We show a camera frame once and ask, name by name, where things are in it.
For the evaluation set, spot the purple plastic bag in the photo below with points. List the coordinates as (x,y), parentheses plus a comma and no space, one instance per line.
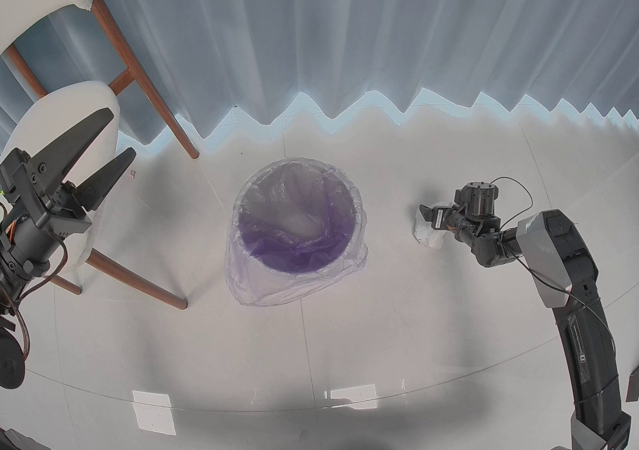
(299,251)

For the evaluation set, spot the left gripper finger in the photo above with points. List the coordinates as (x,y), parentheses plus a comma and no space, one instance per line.
(65,148)
(102,178)

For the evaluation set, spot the clear plastic wrapper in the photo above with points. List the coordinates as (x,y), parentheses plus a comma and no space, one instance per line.
(429,237)

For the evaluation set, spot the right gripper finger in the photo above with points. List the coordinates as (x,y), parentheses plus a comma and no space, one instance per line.
(428,213)

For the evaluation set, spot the pale blue curtain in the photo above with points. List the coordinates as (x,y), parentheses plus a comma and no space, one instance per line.
(349,28)

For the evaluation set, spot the white padded wooden chair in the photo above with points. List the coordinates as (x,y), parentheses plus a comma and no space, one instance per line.
(65,103)

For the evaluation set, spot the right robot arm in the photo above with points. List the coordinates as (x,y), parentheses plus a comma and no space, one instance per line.
(554,248)

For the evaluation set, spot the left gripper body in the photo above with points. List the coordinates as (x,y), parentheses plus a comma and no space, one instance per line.
(35,228)

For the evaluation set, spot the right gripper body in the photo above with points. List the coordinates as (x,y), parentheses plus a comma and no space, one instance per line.
(449,221)

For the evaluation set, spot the white trash bin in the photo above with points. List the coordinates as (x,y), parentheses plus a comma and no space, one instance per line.
(240,211)

